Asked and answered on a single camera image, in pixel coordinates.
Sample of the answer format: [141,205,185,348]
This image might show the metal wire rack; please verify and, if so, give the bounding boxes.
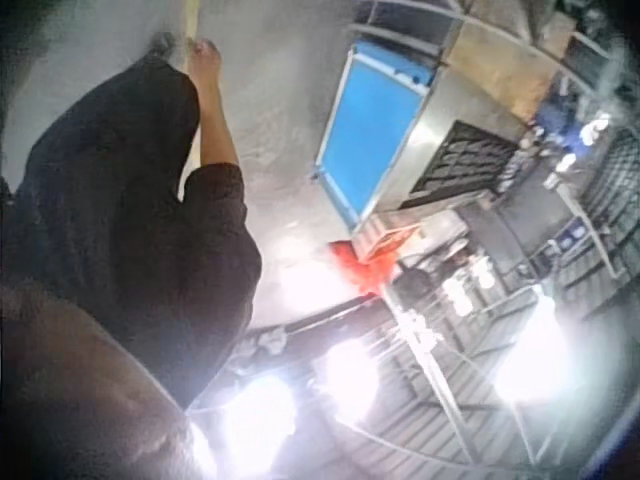
[184,279,601,480]

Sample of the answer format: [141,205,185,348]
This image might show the blue panel in metal frame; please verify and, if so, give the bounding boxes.
[311,41,439,237]

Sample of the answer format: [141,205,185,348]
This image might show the cluttered metal shelf unit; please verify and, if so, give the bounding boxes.
[499,29,640,321]

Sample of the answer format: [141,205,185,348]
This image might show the red cloth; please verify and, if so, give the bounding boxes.
[326,238,402,297]

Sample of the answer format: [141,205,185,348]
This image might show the grey metal frame shelf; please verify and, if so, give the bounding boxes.
[348,0,467,53]

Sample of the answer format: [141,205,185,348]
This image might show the person's right hand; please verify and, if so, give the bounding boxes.
[185,39,224,84]

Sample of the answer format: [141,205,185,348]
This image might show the white bottles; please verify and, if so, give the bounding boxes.
[441,266,497,317]

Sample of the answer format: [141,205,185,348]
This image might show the yellow stick handle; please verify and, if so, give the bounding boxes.
[181,0,204,169]

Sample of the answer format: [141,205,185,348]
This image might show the brown board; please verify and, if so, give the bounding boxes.
[443,8,572,109]

